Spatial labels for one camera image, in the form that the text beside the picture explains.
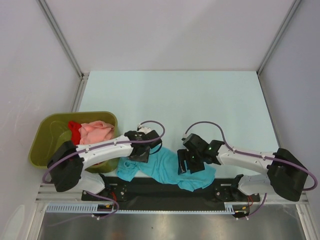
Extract white slotted cable duct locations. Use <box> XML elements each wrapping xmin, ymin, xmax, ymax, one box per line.
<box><xmin>46</xmin><ymin>201</ymin><xmax>262</xmax><ymax>215</ymax></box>

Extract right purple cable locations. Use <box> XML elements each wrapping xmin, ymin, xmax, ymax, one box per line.
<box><xmin>183</xmin><ymin>121</ymin><xmax>318</xmax><ymax>222</ymax></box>

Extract pink t shirt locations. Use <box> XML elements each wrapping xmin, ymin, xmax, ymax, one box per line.
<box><xmin>79</xmin><ymin>120</ymin><xmax>115</xmax><ymax>145</ymax></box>

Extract red t shirt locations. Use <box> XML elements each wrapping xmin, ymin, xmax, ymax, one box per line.
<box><xmin>68</xmin><ymin>121</ymin><xmax>82</xmax><ymax>145</ymax></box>

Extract aluminium frame post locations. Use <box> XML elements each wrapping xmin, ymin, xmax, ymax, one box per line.
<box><xmin>257</xmin><ymin>0</ymin><xmax>305</xmax><ymax>76</ymax></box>
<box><xmin>37</xmin><ymin>0</ymin><xmax>83</xmax><ymax>77</ymax></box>

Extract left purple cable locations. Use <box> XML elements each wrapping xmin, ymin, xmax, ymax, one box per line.
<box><xmin>42</xmin><ymin>119</ymin><xmax>166</xmax><ymax>222</ymax></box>

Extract right aluminium frame post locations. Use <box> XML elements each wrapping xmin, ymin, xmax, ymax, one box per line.
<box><xmin>257</xmin><ymin>0</ymin><xmax>305</xmax><ymax>76</ymax></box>

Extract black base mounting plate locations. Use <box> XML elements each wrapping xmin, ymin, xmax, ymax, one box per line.
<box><xmin>81</xmin><ymin>176</ymin><xmax>266</xmax><ymax>211</ymax></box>

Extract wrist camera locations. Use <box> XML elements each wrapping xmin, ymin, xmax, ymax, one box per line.
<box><xmin>182</xmin><ymin>133</ymin><xmax>225</xmax><ymax>153</ymax></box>
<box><xmin>124</xmin><ymin>126</ymin><xmax>162</xmax><ymax>149</ymax></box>

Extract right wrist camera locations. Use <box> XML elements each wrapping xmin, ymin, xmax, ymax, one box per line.
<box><xmin>182</xmin><ymin>133</ymin><xmax>225</xmax><ymax>153</ymax></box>

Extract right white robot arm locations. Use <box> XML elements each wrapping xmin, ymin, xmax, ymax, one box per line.
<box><xmin>177</xmin><ymin>144</ymin><xmax>310</xmax><ymax>202</ymax></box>

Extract left aluminium frame post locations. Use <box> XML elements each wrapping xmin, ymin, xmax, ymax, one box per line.
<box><xmin>37</xmin><ymin>0</ymin><xmax>83</xmax><ymax>77</ymax></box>

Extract purple cable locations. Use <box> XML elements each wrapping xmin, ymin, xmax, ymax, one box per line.
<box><xmin>42</xmin><ymin>119</ymin><xmax>166</xmax><ymax>222</ymax></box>
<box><xmin>183</xmin><ymin>121</ymin><xmax>318</xmax><ymax>222</ymax></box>

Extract olive green plastic bin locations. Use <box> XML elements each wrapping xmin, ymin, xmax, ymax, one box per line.
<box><xmin>28</xmin><ymin>111</ymin><xmax>119</xmax><ymax>169</ymax></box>

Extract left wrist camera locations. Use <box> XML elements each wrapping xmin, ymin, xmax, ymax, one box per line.
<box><xmin>124</xmin><ymin>126</ymin><xmax>162</xmax><ymax>149</ymax></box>

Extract turquoise t shirt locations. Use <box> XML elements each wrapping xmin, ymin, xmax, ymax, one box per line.
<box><xmin>116</xmin><ymin>148</ymin><xmax>216</xmax><ymax>192</ymax></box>

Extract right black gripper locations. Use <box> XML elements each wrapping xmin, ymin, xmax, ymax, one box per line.
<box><xmin>177</xmin><ymin>148</ymin><xmax>205</xmax><ymax>175</ymax></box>

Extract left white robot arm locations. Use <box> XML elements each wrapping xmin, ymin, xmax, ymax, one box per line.
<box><xmin>47</xmin><ymin>130</ymin><xmax>162</xmax><ymax>200</ymax></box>

